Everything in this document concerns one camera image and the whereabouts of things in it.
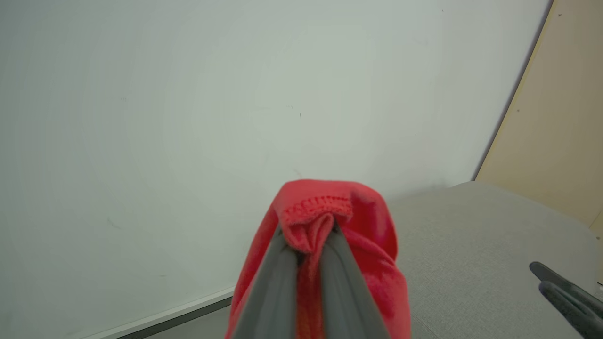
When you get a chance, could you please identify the white baseboard strip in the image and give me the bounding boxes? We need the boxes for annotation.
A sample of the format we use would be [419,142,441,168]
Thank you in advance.
[85,286,236,339]

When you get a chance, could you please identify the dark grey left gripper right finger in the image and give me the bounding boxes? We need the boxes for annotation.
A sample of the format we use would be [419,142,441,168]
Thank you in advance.
[319,222,392,339]

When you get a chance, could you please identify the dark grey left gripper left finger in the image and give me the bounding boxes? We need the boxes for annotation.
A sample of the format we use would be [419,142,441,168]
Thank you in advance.
[230,225,301,339]

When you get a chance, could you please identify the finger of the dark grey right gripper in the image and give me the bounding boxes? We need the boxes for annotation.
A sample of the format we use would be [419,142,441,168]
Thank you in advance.
[538,281,603,339]
[529,261,603,307]

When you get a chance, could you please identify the beige wooden panel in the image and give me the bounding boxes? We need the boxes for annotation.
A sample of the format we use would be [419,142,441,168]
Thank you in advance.
[473,0,603,232]

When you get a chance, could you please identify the red cloth garment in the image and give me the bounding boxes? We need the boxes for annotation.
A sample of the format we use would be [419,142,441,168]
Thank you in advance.
[224,179,411,339]

